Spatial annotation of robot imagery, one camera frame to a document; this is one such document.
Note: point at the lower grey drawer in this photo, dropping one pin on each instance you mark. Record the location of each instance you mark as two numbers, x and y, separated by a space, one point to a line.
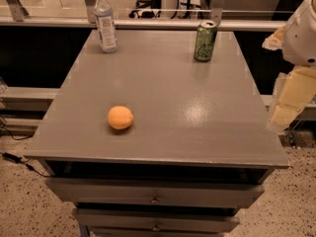
154 221

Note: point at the metal railing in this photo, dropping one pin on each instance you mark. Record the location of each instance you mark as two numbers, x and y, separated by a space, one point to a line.
230 15

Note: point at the grey drawer cabinet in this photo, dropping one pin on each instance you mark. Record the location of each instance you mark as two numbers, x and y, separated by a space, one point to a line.
193 122

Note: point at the blue plastic water bottle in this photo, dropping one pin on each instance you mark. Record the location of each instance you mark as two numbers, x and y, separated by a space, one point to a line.
106 27

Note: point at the grey drawer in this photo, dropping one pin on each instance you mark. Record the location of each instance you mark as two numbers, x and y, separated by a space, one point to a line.
154 221
155 193

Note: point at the upper grey drawer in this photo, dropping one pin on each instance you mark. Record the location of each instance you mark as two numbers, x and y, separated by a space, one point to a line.
155 193

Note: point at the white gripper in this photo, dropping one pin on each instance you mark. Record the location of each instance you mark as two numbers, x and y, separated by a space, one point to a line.
301 39

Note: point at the orange fruit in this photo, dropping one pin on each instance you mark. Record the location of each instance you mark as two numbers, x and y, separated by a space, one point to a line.
120 117

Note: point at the green soda can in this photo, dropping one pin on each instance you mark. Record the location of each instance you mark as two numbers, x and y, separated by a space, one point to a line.
205 40

